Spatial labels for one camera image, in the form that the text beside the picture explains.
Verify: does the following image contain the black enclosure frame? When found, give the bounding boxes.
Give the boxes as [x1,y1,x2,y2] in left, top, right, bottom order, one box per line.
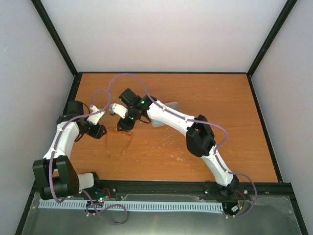
[15,0,308,235]

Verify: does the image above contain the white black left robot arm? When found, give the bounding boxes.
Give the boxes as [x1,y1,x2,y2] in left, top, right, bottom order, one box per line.
[32,101,107,203]

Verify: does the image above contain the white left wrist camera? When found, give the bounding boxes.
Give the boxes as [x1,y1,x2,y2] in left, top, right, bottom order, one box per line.
[87,105,106,125]

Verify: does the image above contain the pink glasses case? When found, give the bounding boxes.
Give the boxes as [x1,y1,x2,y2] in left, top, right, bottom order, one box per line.
[150,101,179,128]

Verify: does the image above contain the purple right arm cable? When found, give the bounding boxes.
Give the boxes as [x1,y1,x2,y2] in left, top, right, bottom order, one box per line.
[108,73,258,219]

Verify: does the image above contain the light blue slotted cable duct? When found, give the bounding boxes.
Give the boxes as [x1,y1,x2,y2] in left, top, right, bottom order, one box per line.
[38,199,223,213]

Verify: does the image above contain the grey metal base plate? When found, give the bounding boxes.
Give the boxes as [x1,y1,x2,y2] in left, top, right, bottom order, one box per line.
[22,194,301,235]

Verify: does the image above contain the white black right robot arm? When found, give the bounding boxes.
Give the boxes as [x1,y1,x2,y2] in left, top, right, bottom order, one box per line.
[110,88,239,198]

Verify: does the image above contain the orange transparent sunglasses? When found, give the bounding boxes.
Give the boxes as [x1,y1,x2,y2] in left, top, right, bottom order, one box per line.
[105,128,134,160]

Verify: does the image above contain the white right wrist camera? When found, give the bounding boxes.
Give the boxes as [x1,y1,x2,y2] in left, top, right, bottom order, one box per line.
[109,103,128,119]

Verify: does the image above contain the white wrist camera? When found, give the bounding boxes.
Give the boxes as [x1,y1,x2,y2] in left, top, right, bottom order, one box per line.
[87,105,106,125]
[109,103,128,119]

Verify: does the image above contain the black aluminium mounting rail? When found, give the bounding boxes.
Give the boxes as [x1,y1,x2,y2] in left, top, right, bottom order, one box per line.
[86,180,294,201]

